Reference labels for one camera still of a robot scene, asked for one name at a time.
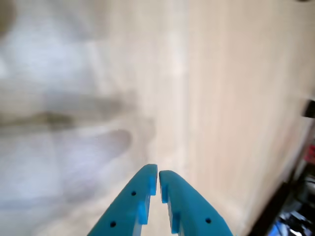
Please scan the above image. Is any red cardboard box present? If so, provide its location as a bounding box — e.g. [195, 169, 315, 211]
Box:
[304, 144, 315, 164]

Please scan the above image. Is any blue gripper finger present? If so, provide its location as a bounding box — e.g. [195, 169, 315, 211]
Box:
[159, 170, 234, 236]
[86, 164, 158, 236]

